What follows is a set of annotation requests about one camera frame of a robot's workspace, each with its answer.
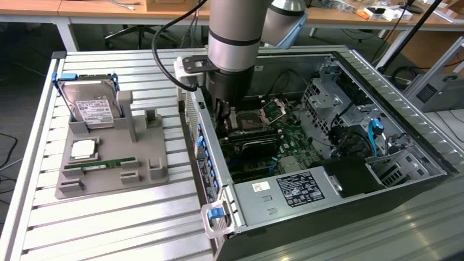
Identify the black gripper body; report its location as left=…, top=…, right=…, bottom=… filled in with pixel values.
left=204, top=67, right=256, bottom=109

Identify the black graphics card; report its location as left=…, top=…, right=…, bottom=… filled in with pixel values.
left=217, top=132, right=282, bottom=164

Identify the metal socket cover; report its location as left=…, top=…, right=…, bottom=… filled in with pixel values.
left=256, top=99, right=290, bottom=127

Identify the black expansion slot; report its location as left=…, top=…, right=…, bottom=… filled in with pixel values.
left=230, top=171, right=278, bottom=183
left=226, top=163, right=272, bottom=175

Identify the green motherboard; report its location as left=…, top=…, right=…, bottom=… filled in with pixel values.
left=209, top=94, right=326, bottom=184

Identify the silver chipset heatsink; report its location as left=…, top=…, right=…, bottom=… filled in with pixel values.
left=277, top=157, right=302, bottom=174

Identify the metal drive cage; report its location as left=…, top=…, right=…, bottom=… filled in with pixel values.
left=300, top=58, right=370, bottom=128

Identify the grey parts rack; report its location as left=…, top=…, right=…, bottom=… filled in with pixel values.
left=53, top=91, right=170, bottom=201

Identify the black office chair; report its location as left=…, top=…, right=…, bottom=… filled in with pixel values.
left=102, top=24, right=178, bottom=50

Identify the grey power supply unit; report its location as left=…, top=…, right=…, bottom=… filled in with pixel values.
left=230, top=165, right=344, bottom=228

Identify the hard disk in blue carrier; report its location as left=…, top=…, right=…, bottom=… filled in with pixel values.
left=50, top=72, right=126, bottom=130

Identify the cardboard box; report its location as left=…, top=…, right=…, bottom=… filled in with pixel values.
left=145, top=0, right=200, bottom=12

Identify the green RAM stick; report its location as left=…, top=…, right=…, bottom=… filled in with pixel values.
left=64, top=157, right=137, bottom=171

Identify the wooden desk with clutter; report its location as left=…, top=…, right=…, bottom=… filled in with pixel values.
left=304, top=0, right=464, bottom=69

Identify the black plastic shroud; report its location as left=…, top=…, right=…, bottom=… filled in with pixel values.
left=308, top=156, right=385, bottom=198

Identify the silver CPU chip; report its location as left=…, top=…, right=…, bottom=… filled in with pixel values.
left=70, top=140, right=97, bottom=159

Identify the long wooden desk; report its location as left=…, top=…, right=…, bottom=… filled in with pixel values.
left=0, top=0, right=210, bottom=52

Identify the metal disk bay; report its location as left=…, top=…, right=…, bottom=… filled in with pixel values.
left=364, top=151, right=432, bottom=188

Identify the open black PC case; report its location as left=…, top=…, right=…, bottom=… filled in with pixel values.
left=176, top=50, right=460, bottom=261

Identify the black tripod pole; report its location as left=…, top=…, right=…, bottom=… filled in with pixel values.
left=376, top=0, right=445, bottom=73

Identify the black round object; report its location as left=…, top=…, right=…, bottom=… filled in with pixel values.
left=397, top=1, right=424, bottom=14

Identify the grey computer tower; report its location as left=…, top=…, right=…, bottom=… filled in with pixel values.
left=404, top=36, right=464, bottom=113

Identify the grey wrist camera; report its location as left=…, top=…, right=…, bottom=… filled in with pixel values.
left=173, top=54, right=218, bottom=90

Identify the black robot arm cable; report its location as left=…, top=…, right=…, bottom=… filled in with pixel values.
left=150, top=0, right=208, bottom=92

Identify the black wire bundle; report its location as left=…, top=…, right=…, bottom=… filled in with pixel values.
left=328, top=126, right=374, bottom=160

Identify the blue SATA wire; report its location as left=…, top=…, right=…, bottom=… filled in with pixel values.
left=366, top=118, right=384, bottom=158

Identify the white desk cable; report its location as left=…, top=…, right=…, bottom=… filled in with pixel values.
left=110, top=0, right=140, bottom=11

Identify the grey case clamp bracket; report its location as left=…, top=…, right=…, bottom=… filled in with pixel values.
left=200, top=202, right=233, bottom=239

